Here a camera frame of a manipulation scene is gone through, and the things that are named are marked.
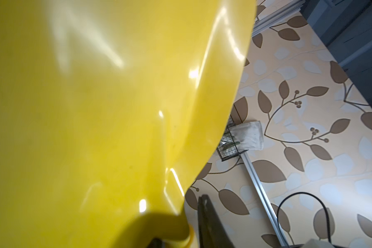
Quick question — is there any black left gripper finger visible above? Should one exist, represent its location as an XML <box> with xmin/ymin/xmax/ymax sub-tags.
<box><xmin>197</xmin><ymin>194</ymin><xmax>235</xmax><ymax>248</ymax></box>

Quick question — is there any grey cloth bag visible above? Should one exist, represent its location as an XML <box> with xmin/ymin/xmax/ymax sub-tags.
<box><xmin>229</xmin><ymin>121</ymin><xmax>264</xmax><ymax>150</ymax></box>

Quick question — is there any black wire basket right wall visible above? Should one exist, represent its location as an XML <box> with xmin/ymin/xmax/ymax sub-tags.
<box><xmin>217</xmin><ymin>116</ymin><xmax>247</xmax><ymax>162</ymax></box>

